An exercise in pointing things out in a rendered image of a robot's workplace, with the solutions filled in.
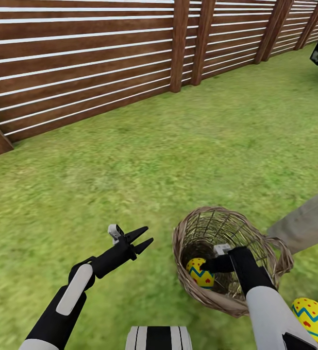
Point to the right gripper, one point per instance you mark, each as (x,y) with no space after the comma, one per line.
(214,265)

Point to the easter egg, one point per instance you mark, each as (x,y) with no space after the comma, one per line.
(306,311)
(203,278)

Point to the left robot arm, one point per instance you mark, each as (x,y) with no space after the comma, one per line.
(54,327)

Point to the wicker basket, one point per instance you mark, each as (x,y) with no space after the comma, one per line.
(227,301)

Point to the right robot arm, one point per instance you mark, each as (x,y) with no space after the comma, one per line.
(274,325)

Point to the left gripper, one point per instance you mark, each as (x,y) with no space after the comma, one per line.
(125,250)

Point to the tree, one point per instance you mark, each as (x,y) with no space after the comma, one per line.
(299,229)

